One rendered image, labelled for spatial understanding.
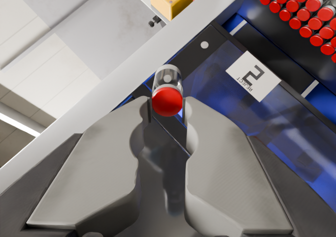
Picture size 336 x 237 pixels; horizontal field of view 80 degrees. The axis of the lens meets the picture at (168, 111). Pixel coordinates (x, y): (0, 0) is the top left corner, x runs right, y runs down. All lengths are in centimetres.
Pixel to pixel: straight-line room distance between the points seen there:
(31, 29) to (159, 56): 242
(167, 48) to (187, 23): 7
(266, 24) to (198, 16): 17
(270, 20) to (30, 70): 268
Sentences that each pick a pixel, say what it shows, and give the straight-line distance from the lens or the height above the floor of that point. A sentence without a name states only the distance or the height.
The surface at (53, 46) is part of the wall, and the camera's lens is 284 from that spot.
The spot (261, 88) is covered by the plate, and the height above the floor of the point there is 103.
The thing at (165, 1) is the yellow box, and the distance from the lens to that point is 47.
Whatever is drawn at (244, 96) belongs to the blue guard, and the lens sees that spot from 40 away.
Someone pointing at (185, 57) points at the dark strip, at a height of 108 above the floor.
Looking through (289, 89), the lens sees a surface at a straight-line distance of 44.
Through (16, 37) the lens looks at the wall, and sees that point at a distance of 278.
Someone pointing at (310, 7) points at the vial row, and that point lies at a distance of 40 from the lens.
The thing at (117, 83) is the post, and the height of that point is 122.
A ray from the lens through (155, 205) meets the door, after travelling 39.
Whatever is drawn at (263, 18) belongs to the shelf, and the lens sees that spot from 54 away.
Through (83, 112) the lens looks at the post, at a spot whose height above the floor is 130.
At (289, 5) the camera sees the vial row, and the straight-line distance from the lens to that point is 42.
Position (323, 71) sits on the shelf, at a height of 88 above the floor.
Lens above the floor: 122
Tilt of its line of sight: 6 degrees down
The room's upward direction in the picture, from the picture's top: 133 degrees counter-clockwise
